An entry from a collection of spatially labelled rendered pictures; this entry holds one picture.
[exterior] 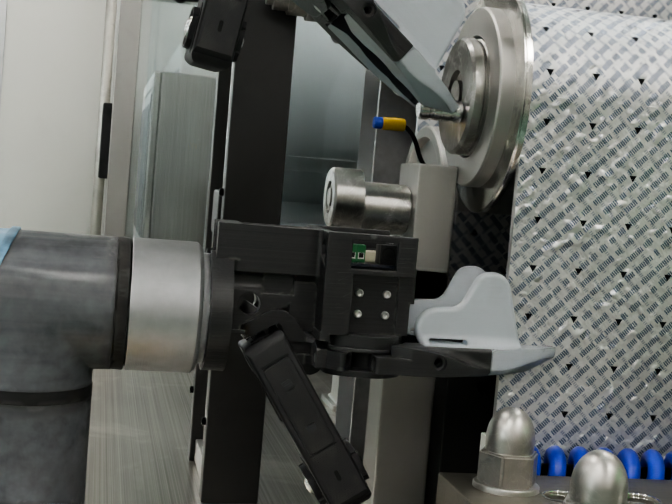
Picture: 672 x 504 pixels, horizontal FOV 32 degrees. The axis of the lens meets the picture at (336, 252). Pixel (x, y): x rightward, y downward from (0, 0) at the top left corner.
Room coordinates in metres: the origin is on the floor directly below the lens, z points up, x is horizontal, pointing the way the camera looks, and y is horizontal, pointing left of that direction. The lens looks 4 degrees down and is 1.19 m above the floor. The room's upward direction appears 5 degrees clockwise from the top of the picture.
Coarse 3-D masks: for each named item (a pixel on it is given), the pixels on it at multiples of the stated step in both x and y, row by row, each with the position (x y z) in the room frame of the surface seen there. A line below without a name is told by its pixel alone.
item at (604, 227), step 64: (576, 192) 0.71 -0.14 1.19; (640, 192) 0.72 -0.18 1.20; (512, 256) 0.70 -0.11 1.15; (576, 256) 0.71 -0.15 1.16; (640, 256) 0.72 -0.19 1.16; (576, 320) 0.71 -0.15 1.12; (640, 320) 0.72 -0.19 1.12; (512, 384) 0.71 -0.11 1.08; (576, 384) 0.71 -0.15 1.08; (640, 384) 0.72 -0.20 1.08; (640, 448) 0.72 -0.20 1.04
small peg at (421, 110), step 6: (420, 108) 0.73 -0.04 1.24; (426, 108) 0.73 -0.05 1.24; (432, 108) 0.73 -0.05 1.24; (462, 108) 0.74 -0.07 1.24; (420, 114) 0.73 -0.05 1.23; (426, 114) 0.73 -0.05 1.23; (432, 114) 0.73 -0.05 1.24; (438, 114) 0.73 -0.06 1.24; (444, 114) 0.74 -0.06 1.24; (450, 114) 0.74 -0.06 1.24; (456, 114) 0.74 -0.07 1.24; (462, 114) 0.74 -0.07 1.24; (444, 120) 0.74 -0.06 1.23; (450, 120) 0.74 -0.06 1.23; (456, 120) 0.74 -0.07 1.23
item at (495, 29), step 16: (480, 16) 0.76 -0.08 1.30; (496, 16) 0.73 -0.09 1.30; (464, 32) 0.79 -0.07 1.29; (480, 32) 0.75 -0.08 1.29; (496, 32) 0.72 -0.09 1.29; (512, 32) 0.72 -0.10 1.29; (496, 48) 0.72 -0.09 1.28; (512, 48) 0.72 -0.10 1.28; (496, 64) 0.72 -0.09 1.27; (512, 64) 0.71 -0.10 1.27; (496, 80) 0.71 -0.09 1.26; (512, 80) 0.71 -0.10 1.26; (496, 96) 0.71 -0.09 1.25; (512, 96) 0.71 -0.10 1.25; (496, 112) 0.71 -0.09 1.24; (496, 128) 0.71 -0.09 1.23; (480, 144) 0.73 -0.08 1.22; (496, 144) 0.72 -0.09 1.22; (448, 160) 0.80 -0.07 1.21; (464, 160) 0.76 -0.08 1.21; (480, 160) 0.73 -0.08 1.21; (496, 160) 0.72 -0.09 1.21; (464, 176) 0.76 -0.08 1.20; (480, 176) 0.74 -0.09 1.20
